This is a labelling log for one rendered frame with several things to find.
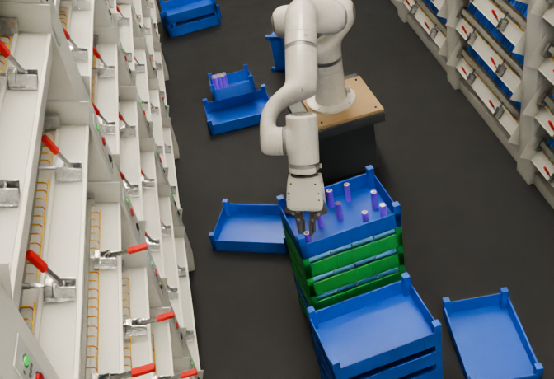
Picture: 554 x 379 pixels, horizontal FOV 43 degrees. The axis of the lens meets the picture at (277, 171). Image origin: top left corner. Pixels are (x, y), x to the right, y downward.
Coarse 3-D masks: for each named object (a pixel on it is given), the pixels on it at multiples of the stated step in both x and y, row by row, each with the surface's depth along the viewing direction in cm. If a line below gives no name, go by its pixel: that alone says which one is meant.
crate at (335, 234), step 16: (368, 176) 208; (336, 192) 209; (352, 192) 211; (368, 192) 210; (384, 192) 202; (352, 208) 205; (368, 208) 204; (400, 208) 193; (288, 224) 198; (336, 224) 201; (352, 224) 200; (368, 224) 193; (384, 224) 195; (400, 224) 197; (304, 240) 189; (320, 240) 191; (336, 240) 193; (352, 240) 194; (304, 256) 193
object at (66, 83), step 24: (0, 0) 112; (24, 0) 113; (72, 72) 126; (48, 96) 124; (72, 96) 125; (96, 120) 137; (96, 144) 132; (96, 168) 135; (120, 192) 144; (120, 216) 143; (144, 240) 159; (192, 360) 187
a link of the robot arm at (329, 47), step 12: (336, 0) 243; (348, 0) 243; (348, 12) 242; (348, 24) 244; (324, 36) 254; (336, 36) 247; (324, 48) 251; (336, 48) 252; (324, 60) 253; (336, 60) 255
